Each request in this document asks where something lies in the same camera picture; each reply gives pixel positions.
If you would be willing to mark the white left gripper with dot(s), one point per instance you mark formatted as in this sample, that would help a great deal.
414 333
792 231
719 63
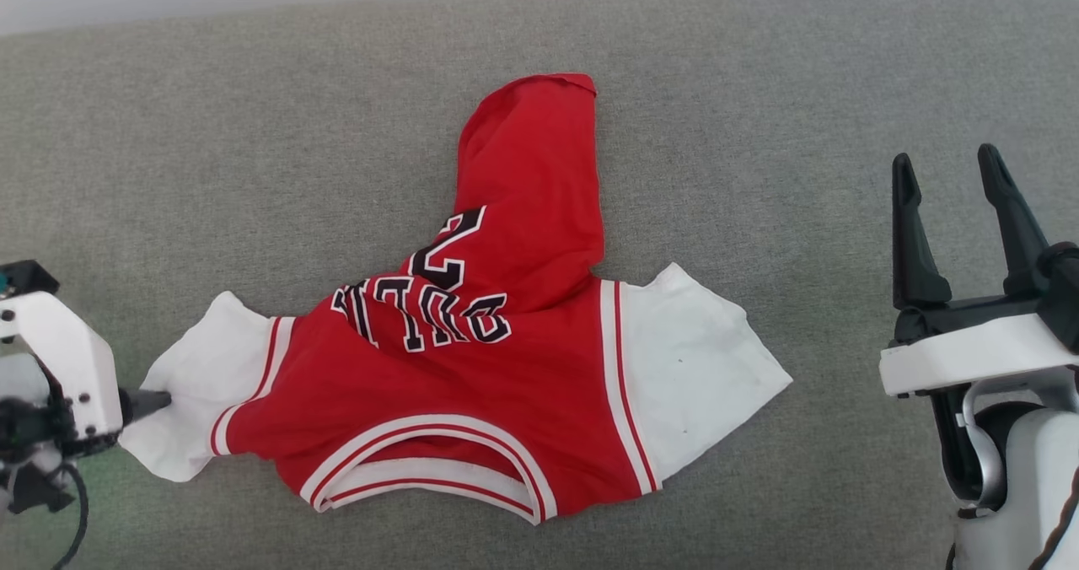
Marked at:
80 368

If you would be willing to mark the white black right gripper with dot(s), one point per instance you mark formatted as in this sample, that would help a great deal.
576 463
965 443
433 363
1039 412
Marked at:
969 355

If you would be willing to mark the grey fabric sofa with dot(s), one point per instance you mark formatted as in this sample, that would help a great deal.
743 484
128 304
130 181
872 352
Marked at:
759 89

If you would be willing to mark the red white basketball jersey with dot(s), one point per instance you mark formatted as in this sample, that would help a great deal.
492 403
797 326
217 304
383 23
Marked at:
506 384

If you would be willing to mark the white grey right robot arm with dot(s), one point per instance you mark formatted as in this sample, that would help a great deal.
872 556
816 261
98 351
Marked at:
1037 469

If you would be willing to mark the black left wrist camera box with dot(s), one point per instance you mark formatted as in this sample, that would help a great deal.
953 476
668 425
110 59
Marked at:
25 277

